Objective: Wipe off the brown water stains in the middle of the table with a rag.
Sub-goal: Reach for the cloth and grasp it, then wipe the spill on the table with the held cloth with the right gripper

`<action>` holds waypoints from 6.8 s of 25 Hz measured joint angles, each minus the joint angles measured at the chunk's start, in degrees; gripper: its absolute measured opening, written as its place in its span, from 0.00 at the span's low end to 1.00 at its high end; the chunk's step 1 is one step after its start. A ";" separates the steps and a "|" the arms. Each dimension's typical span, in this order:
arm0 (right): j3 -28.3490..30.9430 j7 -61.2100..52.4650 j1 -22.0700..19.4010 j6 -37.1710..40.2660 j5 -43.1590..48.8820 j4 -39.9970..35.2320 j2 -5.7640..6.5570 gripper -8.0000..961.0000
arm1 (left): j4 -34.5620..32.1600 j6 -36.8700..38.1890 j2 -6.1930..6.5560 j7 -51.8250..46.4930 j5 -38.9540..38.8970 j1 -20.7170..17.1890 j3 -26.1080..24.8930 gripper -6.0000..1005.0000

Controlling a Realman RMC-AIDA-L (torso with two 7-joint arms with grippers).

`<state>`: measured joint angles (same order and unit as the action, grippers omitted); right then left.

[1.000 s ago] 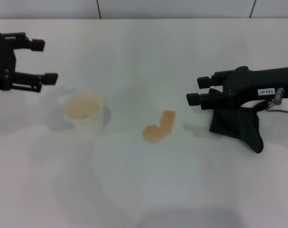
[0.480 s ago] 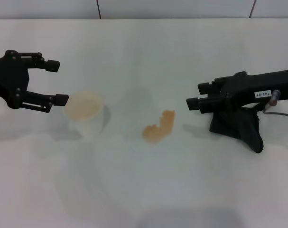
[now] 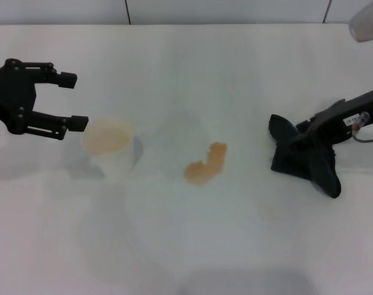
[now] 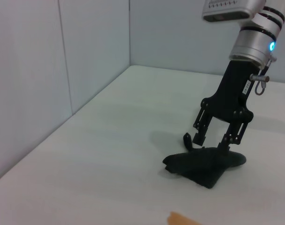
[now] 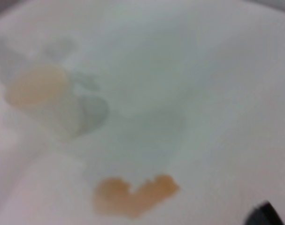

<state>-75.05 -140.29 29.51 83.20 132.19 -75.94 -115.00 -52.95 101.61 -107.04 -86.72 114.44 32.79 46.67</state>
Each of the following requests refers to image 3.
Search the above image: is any white paper cup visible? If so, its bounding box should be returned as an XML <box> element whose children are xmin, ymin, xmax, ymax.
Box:
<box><xmin>82</xmin><ymin>117</ymin><xmax>144</xmax><ymax>178</ymax></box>

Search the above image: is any brown water stain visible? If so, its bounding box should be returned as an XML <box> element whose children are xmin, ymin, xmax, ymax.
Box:
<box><xmin>183</xmin><ymin>141</ymin><xmax>229</xmax><ymax>187</ymax></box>

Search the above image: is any dark blue rag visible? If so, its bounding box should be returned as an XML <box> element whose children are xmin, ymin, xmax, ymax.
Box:
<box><xmin>267</xmin><ymin>114</ymin><xmax>342</xmax><ymax>199</ymax></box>

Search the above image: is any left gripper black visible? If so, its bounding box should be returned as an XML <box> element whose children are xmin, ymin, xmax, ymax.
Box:
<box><xmin>0</xmin><ymin>58</ymin><xmax>90</xmax><ymax>141</ymax></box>

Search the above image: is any right wrist camera housing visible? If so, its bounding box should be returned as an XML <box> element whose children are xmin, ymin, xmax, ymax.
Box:
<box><xmin>348</xmin><ymin>0</ymin><xmax>373</xmax><ymax>43</ymax></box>

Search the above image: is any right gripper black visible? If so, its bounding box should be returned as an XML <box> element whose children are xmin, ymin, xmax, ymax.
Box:
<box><xmin>288</xmin><ymin>88</ymin><xmax>373</xmax><ymax>152</ymax></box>

